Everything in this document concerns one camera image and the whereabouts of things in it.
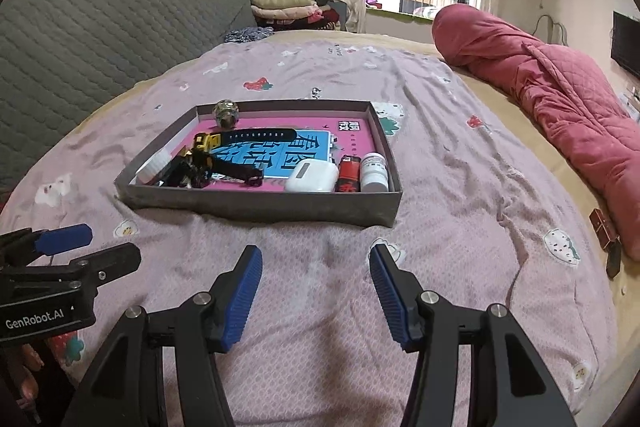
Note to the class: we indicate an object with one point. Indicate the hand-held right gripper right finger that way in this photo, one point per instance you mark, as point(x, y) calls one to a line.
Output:
point(390, 302)

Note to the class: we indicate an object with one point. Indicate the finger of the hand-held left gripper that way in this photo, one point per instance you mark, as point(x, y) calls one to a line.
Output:
point(65, 238)
point(110, 259)

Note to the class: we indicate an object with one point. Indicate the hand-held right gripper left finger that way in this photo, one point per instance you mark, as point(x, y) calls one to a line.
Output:
point(242, 302)

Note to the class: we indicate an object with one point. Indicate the grey cardboard box tray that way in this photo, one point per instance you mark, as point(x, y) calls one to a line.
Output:
point(250, 207)

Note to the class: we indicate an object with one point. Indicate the white ribbed bottle cap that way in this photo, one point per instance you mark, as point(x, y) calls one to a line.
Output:
point(152, 169)

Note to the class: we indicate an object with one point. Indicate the white pill bottle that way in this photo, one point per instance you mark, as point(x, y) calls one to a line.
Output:
point(374, 174)

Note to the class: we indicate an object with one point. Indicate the red lighter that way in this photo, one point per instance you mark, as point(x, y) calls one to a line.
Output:
point(348, 174)

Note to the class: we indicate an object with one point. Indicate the white earbuds case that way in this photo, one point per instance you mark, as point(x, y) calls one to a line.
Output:
point(312, 174)

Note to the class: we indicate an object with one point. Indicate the yellow and black wristwatch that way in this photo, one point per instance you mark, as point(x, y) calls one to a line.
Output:
point(205, 142)

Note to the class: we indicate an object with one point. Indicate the person's left hand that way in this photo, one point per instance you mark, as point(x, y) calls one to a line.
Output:
point(27, 377)

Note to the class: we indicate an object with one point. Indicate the pink and blue book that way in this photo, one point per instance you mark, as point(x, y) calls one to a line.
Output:
point(350, 142)

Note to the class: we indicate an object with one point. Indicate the grey quilted headboard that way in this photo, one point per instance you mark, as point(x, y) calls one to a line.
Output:
point(100, 37)

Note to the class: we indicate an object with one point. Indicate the brown wooden box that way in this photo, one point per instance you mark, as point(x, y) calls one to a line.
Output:
point(602, 227)

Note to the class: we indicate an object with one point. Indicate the dark small object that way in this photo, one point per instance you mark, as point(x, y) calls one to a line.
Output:
point(614, 259)

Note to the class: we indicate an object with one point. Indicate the dark patterned cloth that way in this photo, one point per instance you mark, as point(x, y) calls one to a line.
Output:
point(247, 34)

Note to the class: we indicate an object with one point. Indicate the red quilted duvet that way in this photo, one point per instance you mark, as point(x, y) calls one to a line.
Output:
point(550, 92)

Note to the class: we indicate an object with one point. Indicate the floral cloth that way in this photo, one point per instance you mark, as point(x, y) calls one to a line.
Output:
point(425, 12)

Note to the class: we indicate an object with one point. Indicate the pile of folded clothes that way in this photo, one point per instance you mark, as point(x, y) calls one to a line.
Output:
point(280, 4)

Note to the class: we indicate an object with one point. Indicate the black television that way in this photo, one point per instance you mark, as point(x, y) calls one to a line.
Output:
point(627, 47)

